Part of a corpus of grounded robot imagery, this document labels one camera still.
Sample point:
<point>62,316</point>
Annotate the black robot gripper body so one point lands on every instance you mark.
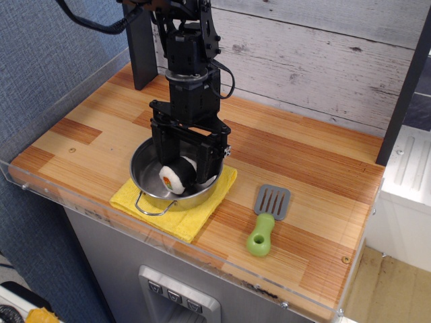
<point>193,108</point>

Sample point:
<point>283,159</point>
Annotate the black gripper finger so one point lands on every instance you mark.
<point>167,144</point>
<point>209,160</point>

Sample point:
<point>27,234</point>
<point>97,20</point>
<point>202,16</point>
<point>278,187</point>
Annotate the plush sushi roll toy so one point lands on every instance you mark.
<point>179,175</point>

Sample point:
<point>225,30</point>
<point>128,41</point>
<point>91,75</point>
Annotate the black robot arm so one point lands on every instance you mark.
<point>190,44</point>

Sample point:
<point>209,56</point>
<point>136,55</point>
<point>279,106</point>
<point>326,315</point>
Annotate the stainless steel pot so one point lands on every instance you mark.
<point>144,171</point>

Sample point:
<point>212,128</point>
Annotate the yellow cloth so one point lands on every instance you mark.
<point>183,224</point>

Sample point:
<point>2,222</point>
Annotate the clear acrylic table guard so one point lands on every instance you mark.
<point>81,159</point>

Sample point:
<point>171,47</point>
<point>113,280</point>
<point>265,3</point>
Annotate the grey toy fridge cabinet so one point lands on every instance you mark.
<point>116,255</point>

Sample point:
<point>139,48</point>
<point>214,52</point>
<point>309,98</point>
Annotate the silver dispenser button panel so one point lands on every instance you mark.
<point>169,300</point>

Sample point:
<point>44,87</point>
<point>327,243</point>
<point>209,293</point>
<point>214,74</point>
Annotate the white ribbed side counter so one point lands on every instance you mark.
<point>407,174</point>

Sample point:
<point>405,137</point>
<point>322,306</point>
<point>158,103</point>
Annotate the yellow object bottom left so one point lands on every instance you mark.
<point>41,315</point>

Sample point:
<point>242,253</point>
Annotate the grey spatula green handle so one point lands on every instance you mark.
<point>271,205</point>

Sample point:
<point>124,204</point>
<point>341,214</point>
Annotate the black left frame post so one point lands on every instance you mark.
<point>141,50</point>

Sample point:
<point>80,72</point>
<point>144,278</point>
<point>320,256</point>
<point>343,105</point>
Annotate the black frame post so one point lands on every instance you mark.
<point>141,50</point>
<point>406,94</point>

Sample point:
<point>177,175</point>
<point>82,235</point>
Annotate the black right frame post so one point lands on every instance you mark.
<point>406,94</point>

